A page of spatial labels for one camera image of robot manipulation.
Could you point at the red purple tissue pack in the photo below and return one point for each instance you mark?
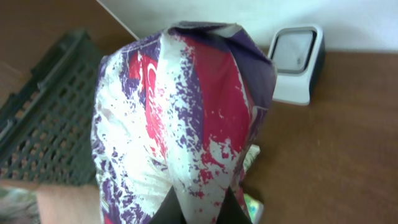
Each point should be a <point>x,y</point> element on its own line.
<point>179,108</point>

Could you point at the white tube gold cap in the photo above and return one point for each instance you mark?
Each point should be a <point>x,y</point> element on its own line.
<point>250,157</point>

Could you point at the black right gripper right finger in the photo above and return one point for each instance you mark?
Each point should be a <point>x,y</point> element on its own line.
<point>231,212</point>

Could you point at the small green tissue packet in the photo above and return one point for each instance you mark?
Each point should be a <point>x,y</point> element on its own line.
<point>255,208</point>

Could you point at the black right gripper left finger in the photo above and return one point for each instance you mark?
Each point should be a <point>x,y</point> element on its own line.
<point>170,211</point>

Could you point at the white barcode scanner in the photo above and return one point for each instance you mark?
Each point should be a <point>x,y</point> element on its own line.
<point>298,54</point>

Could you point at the dark grey plastic basket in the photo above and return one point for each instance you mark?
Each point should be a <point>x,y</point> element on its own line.
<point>45,128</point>

